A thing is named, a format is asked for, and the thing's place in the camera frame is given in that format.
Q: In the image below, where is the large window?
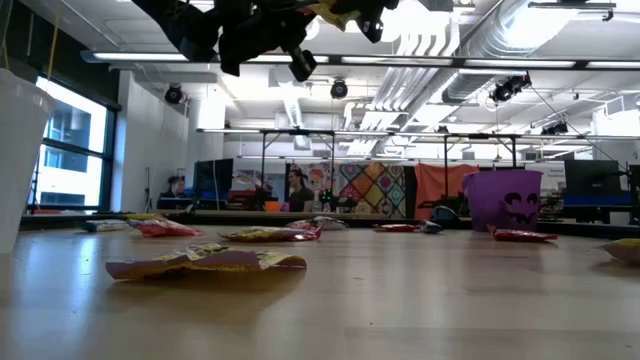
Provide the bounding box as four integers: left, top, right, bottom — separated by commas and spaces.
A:
29, 74, 120, 214

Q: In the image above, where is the red Skittles packet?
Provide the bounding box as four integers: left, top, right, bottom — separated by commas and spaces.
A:
128, 217, 205, 239
487, 224, 560, 244
372, 223, 419, 234

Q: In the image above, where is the black computer monitor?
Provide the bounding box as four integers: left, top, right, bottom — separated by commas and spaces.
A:
563, 159, 622, 195
193, 158, 235, 201

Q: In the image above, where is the yellow hanging cord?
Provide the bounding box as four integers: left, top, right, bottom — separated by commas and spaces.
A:
46, 0, 62, 81
0, 0, 9, 71

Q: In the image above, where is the colourful patchwork quilt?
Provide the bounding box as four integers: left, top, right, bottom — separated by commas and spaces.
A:
338, 160, 407, 218

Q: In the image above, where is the white plastic bucket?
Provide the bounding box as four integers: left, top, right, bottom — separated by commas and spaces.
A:
0, 68, 58, 254

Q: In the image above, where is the blue white candy packet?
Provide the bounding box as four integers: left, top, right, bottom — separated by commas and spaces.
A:
81, 219, 132, 233

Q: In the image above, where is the purple jack-o-lantern bucket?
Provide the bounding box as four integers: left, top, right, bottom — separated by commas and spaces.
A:
461, 169, 545, 232

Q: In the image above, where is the blue workbench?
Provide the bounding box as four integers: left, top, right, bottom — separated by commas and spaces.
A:
563, 192, 635, 207

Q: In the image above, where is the orange hanging cloth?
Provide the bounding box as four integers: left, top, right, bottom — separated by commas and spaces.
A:
413, 163, 480, 220

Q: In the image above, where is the black metal frame rig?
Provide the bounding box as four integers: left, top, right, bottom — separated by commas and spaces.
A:
443, 132, 519, 171
259, 127, 337, 211

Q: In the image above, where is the silver ceiling duct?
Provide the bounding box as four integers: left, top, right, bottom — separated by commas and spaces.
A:
442, 0, 539, 105

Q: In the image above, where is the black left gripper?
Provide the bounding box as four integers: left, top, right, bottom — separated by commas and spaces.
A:
218, 0, 401, 84

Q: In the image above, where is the ceiling light track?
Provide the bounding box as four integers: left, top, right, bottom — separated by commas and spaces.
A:
80, 48, 640, 71

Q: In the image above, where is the small yellow candy packet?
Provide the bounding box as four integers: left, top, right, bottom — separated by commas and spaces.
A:
598, 237, 640, 265

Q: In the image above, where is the person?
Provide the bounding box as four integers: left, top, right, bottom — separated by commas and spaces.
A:
287, 168, 315, 213
159, 174, 187, 200

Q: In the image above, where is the black table edge rail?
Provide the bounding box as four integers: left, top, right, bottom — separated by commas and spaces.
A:
18, 208, 640, 241

